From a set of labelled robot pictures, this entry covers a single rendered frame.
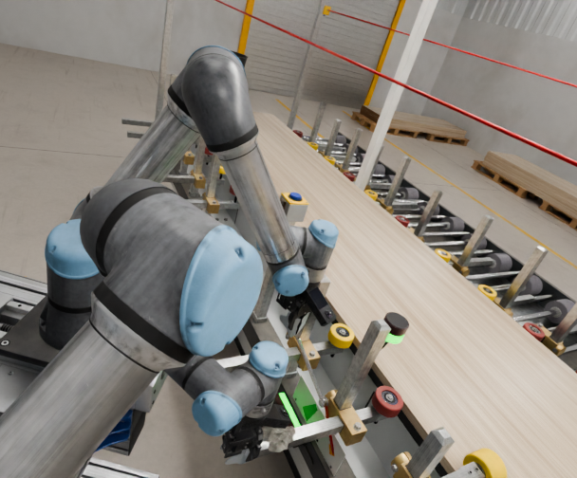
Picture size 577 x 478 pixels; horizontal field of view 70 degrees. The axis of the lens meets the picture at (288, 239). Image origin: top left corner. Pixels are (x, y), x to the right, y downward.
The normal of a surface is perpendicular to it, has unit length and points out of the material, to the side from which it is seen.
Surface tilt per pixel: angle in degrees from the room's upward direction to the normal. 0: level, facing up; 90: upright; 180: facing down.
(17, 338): 0
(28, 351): 0
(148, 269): 42
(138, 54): 90
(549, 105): 90
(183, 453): 0
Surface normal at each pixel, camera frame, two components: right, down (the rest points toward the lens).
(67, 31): 0.38, 0.55
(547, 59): -0.89, 0.00
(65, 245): 0.27, -0.76
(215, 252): 0.10, -0.69
